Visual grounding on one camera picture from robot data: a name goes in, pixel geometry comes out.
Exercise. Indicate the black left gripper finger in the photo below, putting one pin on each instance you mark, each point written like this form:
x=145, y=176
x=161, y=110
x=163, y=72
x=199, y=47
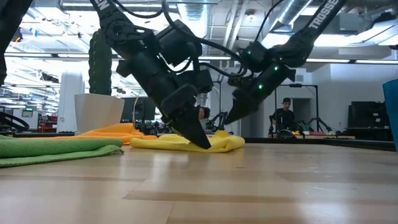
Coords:
x=192, y=127

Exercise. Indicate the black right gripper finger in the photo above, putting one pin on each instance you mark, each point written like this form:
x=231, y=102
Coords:
x=242, y=110

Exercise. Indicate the yellow microfiber towel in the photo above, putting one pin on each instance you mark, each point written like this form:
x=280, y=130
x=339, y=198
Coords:
x=224, y=144

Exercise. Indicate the orange microfiber towel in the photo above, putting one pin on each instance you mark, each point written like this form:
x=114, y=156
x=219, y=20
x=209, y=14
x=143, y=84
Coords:
x=118, y=130

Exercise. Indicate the green microfiber towel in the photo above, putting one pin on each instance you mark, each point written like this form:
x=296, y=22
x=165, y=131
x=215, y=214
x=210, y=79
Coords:
x=46, y=149

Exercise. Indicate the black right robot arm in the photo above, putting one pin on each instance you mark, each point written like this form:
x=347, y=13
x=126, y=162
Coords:
x=311, y=28

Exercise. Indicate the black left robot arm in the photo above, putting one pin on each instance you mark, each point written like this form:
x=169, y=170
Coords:
x=119, y=28

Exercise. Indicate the person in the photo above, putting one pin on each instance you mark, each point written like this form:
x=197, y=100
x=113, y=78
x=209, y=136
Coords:
x=203, y=116
x=284, y=116

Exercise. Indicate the black background monitor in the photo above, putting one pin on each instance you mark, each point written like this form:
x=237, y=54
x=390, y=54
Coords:
x=143, y=109

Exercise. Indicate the green cactus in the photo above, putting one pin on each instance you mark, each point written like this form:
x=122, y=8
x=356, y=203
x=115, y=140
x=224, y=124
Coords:
x=100, y=62

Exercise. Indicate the white hexagonal plant pot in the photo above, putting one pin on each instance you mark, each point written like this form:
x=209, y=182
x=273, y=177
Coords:
x=98, y=112

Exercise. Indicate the black background cabinet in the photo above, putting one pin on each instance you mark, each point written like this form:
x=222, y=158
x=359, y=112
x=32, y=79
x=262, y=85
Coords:
x=370, y=118

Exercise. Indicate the dark blue plastic tray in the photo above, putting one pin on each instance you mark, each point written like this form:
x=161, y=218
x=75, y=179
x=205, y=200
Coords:
x=392, y=112

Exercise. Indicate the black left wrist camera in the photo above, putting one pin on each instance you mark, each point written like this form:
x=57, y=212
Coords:
x=177, y=43

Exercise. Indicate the black background rack frame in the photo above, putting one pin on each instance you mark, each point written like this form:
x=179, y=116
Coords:
x=316, y=105

